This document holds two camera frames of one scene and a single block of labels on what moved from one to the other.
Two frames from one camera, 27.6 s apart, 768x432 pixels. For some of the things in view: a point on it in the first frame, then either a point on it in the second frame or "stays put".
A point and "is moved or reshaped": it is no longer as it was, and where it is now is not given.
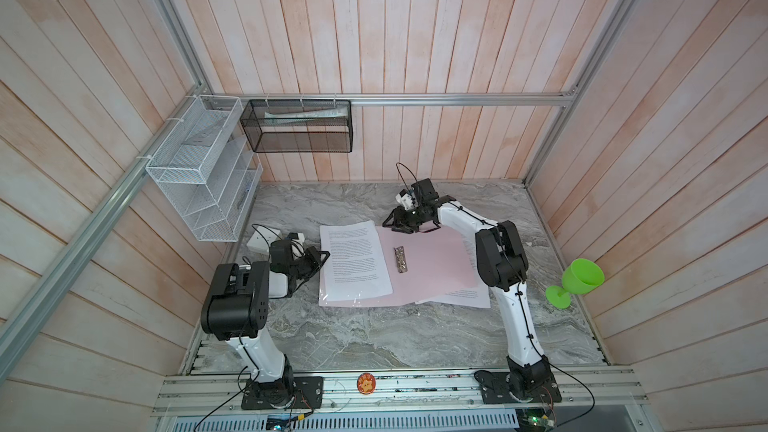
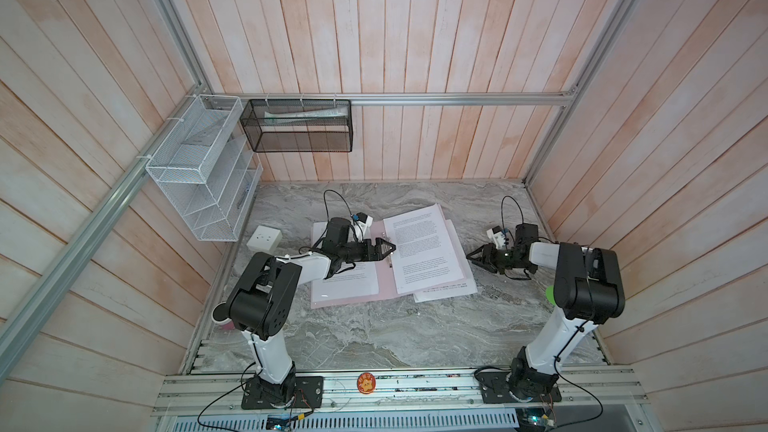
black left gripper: [312, 254] → [375, 254]
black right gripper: [398, 222] → [486, 259]
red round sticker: [366, 383] stays put
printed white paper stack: [476, 295] → [357, 282]
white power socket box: [257, 242] stays put
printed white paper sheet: [356, 267] → [423, 256]
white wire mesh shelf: [208, 171] stays put
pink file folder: [420, 266] is moved or reshaped
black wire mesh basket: [299, 125] stays put
